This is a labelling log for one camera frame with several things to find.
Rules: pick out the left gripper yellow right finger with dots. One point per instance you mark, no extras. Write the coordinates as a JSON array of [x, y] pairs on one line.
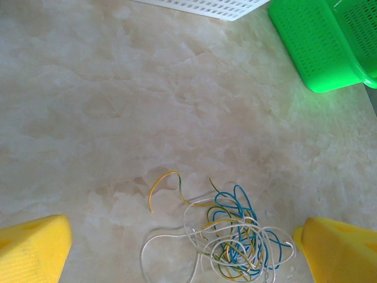
[[341, 253]]

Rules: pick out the green plastic basket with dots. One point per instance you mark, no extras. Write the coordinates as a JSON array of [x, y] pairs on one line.
[[312, 47]]

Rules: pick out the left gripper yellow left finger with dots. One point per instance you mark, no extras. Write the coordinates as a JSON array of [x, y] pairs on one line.
[[32, 250]]

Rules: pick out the white plastic basket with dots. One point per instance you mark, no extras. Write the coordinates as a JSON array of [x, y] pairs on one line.
[[212, 7]]

